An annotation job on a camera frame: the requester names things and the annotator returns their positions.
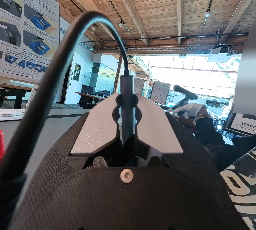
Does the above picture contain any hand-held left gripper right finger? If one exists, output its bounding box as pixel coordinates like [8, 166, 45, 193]
[134, 93, 184, 160]

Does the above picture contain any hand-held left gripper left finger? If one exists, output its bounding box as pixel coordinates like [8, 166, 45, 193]
[70, 92, 121, 156]

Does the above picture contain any black hub cable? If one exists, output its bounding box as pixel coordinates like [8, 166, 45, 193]
[0, 11, 132, 186]

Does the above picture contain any red plastic bin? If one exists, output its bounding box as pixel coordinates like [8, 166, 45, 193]
[0, 130, 6, 160]

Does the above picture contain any person's right forearm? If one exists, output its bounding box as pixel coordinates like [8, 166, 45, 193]
[194, 114, 256, 172]

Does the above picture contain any person's right hand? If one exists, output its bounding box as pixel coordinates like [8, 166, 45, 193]
[172, 103, 207, 119]

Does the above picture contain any handwritten whiteboard on stand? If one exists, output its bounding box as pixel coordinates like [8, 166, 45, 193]
[150, 81, 171, 105]
[134, 77, 145, 95]

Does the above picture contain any wooden office desk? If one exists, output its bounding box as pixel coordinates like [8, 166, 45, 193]
[75, 91, 106, 106]

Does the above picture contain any white door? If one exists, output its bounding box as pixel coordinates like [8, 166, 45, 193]
[64, 52, 86, 105]

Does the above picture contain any white ceiling projector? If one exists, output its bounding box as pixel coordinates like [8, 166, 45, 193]
[207, 45, 235, 63]

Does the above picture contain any black framed tag sign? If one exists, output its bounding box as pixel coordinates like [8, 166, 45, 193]
[223, 112, 256, 136]

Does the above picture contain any long wooden table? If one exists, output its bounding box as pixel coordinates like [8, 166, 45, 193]
[0, 83, 33, 109]

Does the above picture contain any instruction poster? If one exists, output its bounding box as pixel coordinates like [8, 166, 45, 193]
[0, 0, 60, 78]

